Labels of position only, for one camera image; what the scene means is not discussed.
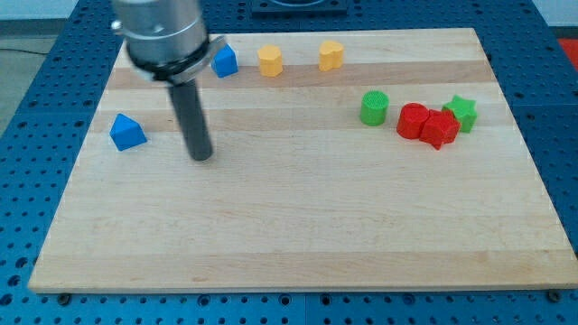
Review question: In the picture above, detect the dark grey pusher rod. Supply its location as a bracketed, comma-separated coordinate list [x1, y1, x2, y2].
[169, 79, 213, 161]

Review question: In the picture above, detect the blue cube block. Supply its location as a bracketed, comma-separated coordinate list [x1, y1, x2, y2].
[210, 45, 238, 78]

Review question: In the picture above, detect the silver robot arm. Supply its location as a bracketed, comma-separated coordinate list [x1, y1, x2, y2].
[111, 0, 227, 161]

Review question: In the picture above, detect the blue triangle block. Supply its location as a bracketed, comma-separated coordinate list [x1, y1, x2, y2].
[109, 114, 147, 151]

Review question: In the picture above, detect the yellow hexagon block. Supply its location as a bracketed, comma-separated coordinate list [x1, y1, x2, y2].
[257, 44, 284, 78]

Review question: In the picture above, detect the yellow heart block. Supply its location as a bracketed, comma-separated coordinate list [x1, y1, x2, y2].
[318, 40, 345, 71]

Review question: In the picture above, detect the green cylinder block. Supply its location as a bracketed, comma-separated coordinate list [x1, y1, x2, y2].
[359, 90, 389, 126]

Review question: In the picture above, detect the wooden board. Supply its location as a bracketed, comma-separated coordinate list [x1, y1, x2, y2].
[28, 28, 577, 294]

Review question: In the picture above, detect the red cylinder block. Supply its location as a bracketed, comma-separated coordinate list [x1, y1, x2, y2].
[396, 102, 429, 139]

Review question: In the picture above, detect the red star block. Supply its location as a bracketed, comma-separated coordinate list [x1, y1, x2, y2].
[419, 110, 461, 150]

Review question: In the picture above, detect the green star block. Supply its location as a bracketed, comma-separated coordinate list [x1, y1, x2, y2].
[443, 95, 478, 133]

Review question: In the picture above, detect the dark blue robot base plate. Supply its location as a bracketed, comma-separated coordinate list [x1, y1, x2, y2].
[249, 0, 349, 17]

